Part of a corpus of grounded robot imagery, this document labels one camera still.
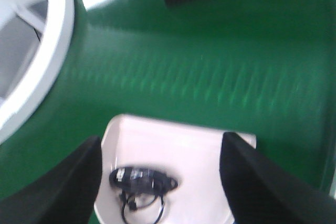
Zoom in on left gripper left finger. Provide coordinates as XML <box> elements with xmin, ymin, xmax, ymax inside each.
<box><xmin>1</xmin><ymin>136</ymin><xmax>102</xmax><ymax>223</ymax></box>

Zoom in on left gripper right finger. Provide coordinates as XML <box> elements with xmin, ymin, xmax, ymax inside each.
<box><xmin>219</xmin><ymin>132</ymin><xmax>335</xmax><ymax>223</ymax></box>

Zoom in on thin black cable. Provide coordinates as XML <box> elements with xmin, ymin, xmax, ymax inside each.
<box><xmin>118</xmin><ymin>192</ymin><xmax>166</xmax><ymax>224</ymax></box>

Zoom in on bagged black cable bundle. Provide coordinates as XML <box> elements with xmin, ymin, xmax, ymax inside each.
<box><xmin>108</xmin><ymin>165</ymin><xmax>179</xmax><ymax>196</ymax></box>

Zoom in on pink plastic dustpan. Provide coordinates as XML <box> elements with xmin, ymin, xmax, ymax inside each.
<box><xmin>93</xmin><ymin>113</ymin><xmax>257</xmax><ymax>224</ymax></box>

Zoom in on white central conveyor ring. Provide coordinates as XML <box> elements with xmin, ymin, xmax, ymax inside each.
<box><xmin>0</xmin><ymin>0</ymin><xmax>76</xmax><ymax>143</ymax></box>

